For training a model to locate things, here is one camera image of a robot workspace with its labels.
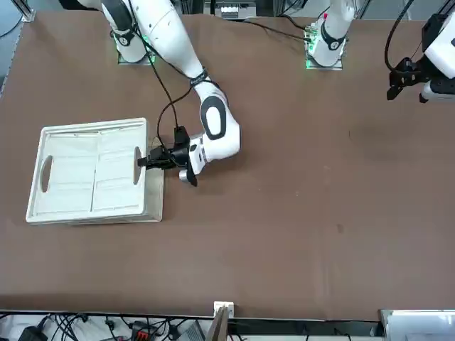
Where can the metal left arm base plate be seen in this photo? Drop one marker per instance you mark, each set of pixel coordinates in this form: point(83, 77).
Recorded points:
point(337, 65)

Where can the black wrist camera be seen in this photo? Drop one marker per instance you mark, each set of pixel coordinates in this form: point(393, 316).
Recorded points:
point(180, 134)

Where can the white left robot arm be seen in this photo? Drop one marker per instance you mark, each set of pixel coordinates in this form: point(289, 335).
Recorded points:
point(332, 32)

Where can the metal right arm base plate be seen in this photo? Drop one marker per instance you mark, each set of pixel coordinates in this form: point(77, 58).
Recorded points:
point(122, 62)

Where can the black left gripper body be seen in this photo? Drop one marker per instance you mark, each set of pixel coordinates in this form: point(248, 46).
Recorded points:
point(414, 74)

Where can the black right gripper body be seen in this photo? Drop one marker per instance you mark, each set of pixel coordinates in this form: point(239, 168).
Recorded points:
point(180, 154)

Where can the aluminium corner profile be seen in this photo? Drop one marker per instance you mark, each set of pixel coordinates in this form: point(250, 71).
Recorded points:
point(28, 10)

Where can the white folding storage box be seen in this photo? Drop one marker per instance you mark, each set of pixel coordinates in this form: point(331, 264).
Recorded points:
point(74, 167)

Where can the black power brick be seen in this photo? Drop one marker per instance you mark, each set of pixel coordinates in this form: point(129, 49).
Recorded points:
point(30, 334)

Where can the grey white flat box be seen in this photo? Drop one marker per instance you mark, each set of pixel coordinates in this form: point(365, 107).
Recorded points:
point(419, 325)

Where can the grey power strip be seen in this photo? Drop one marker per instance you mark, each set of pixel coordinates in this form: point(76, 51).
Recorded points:
point(232, 9)

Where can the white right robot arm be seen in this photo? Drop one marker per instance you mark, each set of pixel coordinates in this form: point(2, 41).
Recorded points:
point(167, 32)

